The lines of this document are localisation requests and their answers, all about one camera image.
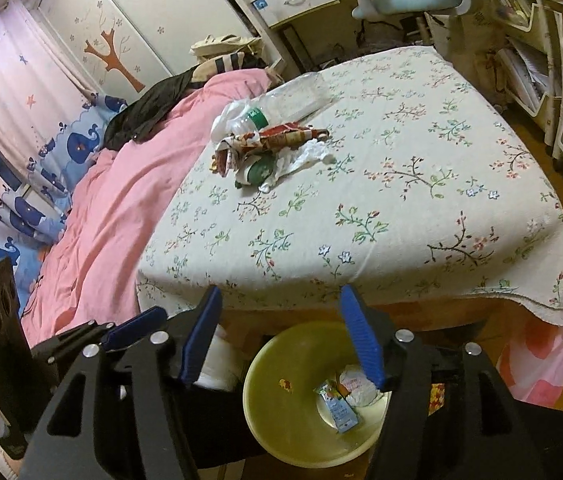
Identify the pink blanket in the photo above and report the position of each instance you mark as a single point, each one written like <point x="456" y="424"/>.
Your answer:
<point x="126" y="200"/>

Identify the white tissue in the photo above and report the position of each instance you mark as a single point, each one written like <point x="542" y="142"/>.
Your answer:
<point x="306" y="152"/>

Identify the pink star curtain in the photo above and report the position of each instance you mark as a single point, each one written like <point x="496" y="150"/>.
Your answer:
<point x="6" y="60"/>

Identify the floral white bedspread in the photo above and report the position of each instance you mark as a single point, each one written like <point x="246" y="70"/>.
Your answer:
<point x="386" y="185"/>

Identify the white round paper wrapper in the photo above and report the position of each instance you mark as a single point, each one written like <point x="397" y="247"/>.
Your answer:
<point x="361" y="395"/>

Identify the striped beige cloth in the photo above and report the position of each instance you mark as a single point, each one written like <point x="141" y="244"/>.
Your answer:
<point x="221" y="66"/>

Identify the white bundle beside bin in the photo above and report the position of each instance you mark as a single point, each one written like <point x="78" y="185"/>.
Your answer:
<point x="221" y="360"/>

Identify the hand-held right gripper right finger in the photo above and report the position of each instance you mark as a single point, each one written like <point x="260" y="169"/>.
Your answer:
<point x="364" y="345"/>

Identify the white bookshelf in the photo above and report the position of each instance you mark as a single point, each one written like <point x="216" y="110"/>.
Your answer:
<point x="546" y="40"/>

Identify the cream tote bag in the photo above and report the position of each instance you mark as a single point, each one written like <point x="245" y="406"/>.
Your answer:
<point x="221" y="45"/>

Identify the yellow-green plastic bin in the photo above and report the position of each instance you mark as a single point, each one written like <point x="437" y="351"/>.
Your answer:
<point x="286" y="425"/>

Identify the small green bottle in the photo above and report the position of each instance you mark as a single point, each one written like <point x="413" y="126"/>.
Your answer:
<point x="256" y="172"/>

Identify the black cloth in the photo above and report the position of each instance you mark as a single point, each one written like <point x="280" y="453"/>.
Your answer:
<point x="146" y="110"/>

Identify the white wardrobe with tree decal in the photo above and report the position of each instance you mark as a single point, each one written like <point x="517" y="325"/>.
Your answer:
<point x="151" y="15"/>

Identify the colourful patterned package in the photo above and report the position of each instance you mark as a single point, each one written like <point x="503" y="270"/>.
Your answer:
<point x="436" y="399"/>

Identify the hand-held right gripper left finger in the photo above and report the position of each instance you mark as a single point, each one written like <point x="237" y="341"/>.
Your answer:
<point x="201" y="340"/>

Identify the small orange scrap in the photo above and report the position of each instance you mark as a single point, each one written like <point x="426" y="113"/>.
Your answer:
<point x="285" y="384"/>

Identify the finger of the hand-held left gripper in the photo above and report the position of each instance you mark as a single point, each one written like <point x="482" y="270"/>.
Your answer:
<point x="134" y="330"/>

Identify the blue drink carton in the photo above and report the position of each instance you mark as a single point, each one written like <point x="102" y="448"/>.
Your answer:
<point x="339" y="410"/>

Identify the clear bottle with green label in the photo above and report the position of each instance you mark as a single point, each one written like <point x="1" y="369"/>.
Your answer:
<point x="301" y="95"/>

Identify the red snack wrapper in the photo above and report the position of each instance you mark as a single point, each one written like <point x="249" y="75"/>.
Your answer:
<point x="281" y="136"/>

